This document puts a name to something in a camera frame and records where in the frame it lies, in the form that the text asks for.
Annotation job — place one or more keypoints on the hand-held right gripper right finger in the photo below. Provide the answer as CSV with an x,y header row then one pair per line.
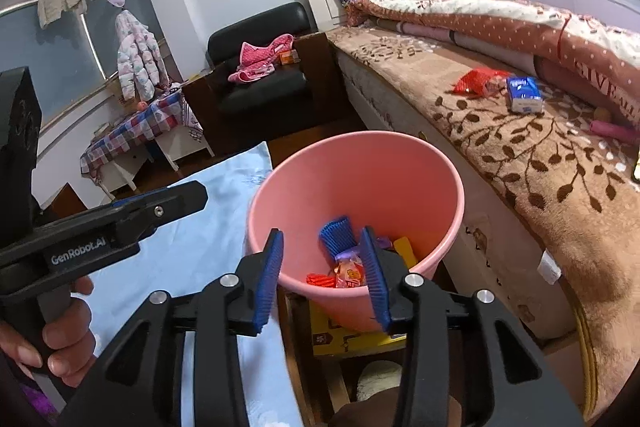
x,y
375,277

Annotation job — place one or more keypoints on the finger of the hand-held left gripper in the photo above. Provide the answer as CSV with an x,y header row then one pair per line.
x,y
170,207

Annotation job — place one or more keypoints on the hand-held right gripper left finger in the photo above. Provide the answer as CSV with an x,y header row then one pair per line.
x,y
267,282

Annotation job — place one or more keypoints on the red snack packet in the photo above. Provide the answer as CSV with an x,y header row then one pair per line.
x,y
350,272

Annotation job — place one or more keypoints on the purple wrapper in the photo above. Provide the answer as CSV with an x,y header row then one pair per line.
x,y
384,243

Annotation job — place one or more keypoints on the yellow packet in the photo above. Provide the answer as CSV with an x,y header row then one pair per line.
x,y
405,252

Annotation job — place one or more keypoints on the red foam net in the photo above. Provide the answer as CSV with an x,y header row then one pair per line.
x,y
320,280

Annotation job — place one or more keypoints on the pink plastic bin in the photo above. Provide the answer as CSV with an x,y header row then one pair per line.
x,y
350,177

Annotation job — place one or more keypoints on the person's left hand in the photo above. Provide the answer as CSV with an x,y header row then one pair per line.
x,y
65,337

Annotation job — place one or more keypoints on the light blue printed cloth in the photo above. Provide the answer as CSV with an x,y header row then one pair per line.
x,y
210,227

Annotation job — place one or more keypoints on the white desk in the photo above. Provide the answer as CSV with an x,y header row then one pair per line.
x,y
185,147

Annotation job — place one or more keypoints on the printed cardboard box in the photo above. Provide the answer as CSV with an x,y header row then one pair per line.
x,y
350,342

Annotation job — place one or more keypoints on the plaid-covered side table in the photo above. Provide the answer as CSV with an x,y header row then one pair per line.
x,y
135,127

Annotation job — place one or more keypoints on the dark wooden side cabinet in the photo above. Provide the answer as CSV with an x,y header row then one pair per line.
x,y
325,77
200,117

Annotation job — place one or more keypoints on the large dark window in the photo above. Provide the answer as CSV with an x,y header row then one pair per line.
x,y
65,67

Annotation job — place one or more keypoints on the white fluffy item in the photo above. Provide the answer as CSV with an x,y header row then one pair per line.
x,y
377,379

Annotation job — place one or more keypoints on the black leather armchair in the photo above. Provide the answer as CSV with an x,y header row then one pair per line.
x,y
260,94

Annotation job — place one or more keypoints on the floral padded jacket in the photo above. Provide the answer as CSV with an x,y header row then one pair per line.
x,y
140,57

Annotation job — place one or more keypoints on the pink dotted clothing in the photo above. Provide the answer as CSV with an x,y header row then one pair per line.
x,y
252,57

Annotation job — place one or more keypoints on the white bed base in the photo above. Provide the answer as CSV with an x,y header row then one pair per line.
x,y
390,102

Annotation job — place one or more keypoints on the bed with brown floral blanket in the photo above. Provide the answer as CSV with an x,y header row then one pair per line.
x,y
525,167

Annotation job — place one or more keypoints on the small orange box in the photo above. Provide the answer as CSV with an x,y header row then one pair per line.
x,y
289,57

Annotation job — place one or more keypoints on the blue tissue pack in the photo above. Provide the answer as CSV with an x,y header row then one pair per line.
x,y
524,94

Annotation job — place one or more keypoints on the pink dotted quilt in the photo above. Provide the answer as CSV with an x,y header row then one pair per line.
x,y
500,32

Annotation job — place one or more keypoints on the pink tube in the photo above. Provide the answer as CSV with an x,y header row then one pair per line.
x,y
610,128

